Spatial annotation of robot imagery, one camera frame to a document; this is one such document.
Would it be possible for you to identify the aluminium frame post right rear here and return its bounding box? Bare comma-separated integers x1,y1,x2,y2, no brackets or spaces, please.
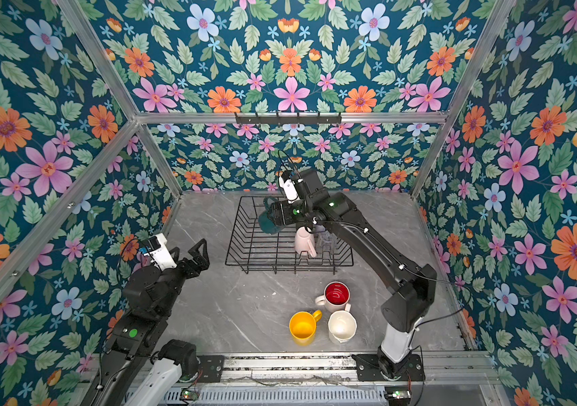
410,0,516,201

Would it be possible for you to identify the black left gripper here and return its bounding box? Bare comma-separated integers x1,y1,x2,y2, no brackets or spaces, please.
152,236,211,320

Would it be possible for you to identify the yellow mug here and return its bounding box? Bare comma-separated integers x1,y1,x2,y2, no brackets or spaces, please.
288,311,322,346

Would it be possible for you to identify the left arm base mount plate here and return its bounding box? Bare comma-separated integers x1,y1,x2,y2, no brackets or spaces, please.
189,355,225,384

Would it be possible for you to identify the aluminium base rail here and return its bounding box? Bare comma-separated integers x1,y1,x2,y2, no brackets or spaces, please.
157,348,510,405

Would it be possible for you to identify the black wire dish rack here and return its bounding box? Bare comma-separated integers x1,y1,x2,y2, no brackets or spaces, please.
225,196,355,273

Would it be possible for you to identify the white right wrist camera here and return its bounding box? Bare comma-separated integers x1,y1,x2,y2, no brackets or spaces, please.
278,171,300,203

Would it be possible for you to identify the aluminium frame post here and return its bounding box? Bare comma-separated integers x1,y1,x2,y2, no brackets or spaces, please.
410,0,516,201
58,1,182,200

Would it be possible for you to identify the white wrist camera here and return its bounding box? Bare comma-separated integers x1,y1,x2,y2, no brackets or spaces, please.
140,233,177,271
278,171,300,203

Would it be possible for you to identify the black hook rail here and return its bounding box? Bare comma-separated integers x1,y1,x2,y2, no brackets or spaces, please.
234,113,343,125

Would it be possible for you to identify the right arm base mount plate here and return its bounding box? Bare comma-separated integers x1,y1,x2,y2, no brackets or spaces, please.
352,352,426,382

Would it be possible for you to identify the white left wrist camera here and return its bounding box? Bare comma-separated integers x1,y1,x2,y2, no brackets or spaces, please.
140,233,177,271

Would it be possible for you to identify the cream mug pink handle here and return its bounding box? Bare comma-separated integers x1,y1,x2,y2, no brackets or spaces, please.
294,227,317,258

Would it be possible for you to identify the white mug red inside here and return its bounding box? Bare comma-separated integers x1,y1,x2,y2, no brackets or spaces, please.
314,282,350,313

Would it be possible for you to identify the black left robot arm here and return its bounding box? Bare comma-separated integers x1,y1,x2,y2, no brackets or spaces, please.
81,233,210,405

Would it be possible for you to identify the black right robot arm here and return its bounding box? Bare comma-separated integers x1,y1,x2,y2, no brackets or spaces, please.
267,169,437,380

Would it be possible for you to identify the aluminium frame post left rear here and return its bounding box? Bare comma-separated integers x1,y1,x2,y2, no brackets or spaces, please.
58,1,182,200

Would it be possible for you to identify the dark green mug white inside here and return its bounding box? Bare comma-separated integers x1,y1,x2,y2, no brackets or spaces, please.
258,196,283,234

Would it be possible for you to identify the clear glass cup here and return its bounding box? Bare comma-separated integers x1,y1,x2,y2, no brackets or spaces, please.
317,229,336,256

